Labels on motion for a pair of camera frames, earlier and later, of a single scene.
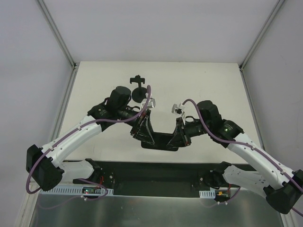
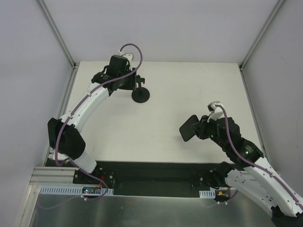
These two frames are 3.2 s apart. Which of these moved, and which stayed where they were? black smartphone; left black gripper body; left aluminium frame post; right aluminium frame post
Moved: black smartphone; left black gripper body
Stayed: right aluminium frame post; left aluminium frame post
